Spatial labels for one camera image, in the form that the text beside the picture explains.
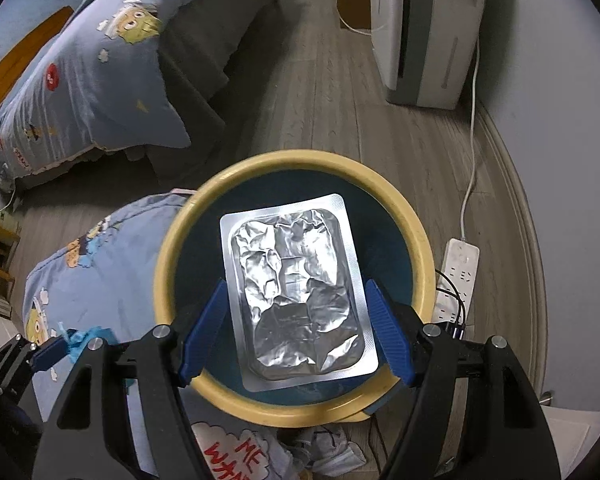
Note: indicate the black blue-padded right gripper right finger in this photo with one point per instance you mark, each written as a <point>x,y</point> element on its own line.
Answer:
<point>474,414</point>

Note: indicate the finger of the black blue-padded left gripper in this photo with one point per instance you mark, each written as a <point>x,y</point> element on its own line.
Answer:
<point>33,358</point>

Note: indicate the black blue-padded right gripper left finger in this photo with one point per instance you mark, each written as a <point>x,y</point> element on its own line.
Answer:
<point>89,434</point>

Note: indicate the blue face mask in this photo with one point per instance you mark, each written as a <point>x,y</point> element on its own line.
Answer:
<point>75,341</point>

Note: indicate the silver foil blister pack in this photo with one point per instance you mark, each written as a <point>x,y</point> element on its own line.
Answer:
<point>296,295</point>

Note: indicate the yellow teal trash bin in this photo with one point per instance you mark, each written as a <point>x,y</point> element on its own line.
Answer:
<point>392,248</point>

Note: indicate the grey blanket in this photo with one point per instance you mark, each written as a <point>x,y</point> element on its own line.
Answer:
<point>324,450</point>

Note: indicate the white power strip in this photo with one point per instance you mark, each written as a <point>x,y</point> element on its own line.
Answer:
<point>456,282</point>

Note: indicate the wooden bed headboard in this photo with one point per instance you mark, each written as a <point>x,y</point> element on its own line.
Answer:
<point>16,60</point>

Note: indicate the white grey air purifier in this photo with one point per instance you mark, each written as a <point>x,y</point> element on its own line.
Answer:
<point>423,48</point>

